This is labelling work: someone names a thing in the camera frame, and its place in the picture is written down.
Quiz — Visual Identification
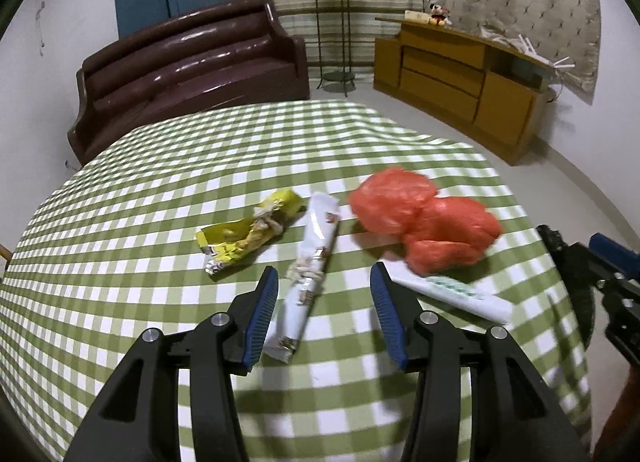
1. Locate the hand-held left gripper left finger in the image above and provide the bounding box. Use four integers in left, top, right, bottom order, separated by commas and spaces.
62, 265, 280, 462

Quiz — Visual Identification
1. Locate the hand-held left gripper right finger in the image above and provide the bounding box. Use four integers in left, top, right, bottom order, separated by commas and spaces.
369, 261, 591, 462

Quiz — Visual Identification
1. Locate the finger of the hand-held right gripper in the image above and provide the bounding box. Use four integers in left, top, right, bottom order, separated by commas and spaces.
590, 235, 640, 363
536, 225, 601, 343

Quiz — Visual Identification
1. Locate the white patterned snack wrapper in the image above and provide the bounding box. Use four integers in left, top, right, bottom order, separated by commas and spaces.
263, 191, 342, 363

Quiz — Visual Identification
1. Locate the white green printed packet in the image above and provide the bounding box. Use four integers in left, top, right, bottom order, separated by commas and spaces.
392, 272, 516, 325

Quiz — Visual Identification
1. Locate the yellow snack wrapper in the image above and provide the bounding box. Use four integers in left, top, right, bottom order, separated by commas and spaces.
195, 189, 307, 279

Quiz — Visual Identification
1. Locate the orange plastic bag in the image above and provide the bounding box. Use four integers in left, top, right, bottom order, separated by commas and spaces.
348, 167, 503, 274

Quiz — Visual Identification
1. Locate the green checkered tablecloth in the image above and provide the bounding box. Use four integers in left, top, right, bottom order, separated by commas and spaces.
0, 98, 593, 462

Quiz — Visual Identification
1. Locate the white router with antennas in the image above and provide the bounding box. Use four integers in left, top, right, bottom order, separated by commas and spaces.
515, 34, 576, 74

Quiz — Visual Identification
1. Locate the wooden cabinet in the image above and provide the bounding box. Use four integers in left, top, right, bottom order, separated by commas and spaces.
374, 16, 556, 166

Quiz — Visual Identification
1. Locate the clear plastic bag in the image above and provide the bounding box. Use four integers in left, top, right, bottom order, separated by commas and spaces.
480, 26, 521, 46

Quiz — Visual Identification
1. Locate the black metal plant stand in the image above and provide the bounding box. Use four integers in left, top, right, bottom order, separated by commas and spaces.
314, 0, 357, 97

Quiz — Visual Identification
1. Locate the dark brown leather sofa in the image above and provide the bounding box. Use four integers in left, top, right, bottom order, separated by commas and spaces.
67, 0, 311, 166

